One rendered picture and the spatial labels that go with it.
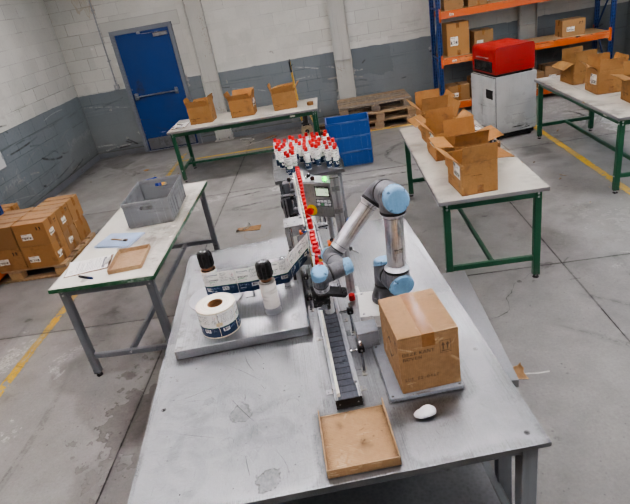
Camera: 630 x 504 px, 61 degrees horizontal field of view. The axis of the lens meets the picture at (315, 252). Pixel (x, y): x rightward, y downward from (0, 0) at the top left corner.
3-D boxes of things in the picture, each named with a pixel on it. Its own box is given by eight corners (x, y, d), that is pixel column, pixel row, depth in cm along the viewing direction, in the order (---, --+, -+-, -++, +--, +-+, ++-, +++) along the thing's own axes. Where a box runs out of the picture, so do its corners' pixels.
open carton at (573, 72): (549, 82, 662) (550, 50, 645) (591, 75, 660) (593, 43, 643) (563, 87, 629) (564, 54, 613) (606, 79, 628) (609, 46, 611)
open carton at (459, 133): (428, 165, 467) (425, 123, 450) (489, 155, 464) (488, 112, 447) (440, 182, 427) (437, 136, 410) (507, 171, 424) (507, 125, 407)
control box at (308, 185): (316, 208, 285) (311, 175, 277) (345, 210, 277) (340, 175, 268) (307, 216, 277) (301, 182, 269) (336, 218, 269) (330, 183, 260)
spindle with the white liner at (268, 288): (265, 307, 282) (253, 258, 269) (281, 304, 282) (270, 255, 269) (265, 316, 274) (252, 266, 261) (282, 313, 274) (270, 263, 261)
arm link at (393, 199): (402, 282, 261) (395, 176, 238) (417, 296, 248) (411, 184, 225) (380, 288, 259) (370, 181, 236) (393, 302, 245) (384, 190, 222)
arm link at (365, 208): (372, 168, 246) (313, 254, 253) (382, 174, 236) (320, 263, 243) (390, 181, 251) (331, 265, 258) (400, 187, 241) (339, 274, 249)
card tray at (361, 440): (319, 417, 212) (317, 410, 210) (383, 404, 212) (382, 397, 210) (328, 479, 185) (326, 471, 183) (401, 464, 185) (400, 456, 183)
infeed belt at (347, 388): (305, 237, 361) (304, 232, 359) (317, 235, 361) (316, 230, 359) (339, 407, 213) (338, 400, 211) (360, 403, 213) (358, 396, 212)
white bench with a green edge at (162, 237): (157, 261, 568) (133, 192, 532) (226, 252, 562) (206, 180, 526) (88, 381, 398) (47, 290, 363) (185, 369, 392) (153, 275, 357)
